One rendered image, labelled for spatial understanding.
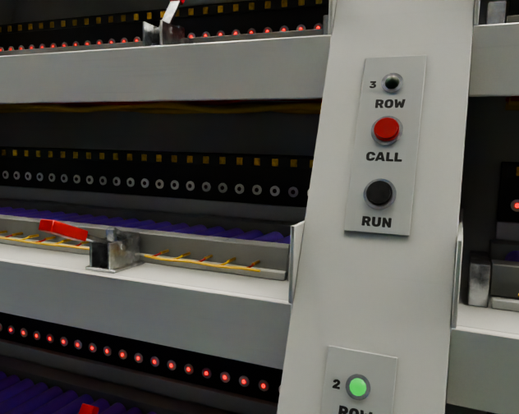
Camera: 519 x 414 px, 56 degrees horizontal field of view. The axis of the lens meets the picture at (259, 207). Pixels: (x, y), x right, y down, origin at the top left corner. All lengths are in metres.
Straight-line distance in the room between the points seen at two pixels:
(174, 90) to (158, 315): 0.18
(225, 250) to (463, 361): 0.19
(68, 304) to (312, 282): 0.20
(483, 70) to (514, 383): 0.19
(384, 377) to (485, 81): 0.20
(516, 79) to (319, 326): 0.20
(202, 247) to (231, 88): 0.13
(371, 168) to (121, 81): 0.24
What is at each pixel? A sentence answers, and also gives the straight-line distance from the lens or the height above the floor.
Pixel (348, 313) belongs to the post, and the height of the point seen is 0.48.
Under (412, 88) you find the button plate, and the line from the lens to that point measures 0.34.
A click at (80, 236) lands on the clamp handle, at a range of 0.37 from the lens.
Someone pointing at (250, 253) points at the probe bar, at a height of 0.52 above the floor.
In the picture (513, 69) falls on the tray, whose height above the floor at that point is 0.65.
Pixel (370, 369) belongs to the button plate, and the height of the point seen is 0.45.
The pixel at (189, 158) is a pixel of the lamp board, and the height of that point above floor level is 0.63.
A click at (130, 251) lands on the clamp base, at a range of 0.41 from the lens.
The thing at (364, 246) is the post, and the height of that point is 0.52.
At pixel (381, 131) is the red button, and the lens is 0.33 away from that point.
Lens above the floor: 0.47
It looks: 13 degrees up
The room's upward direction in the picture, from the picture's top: 10 degrees clockwise
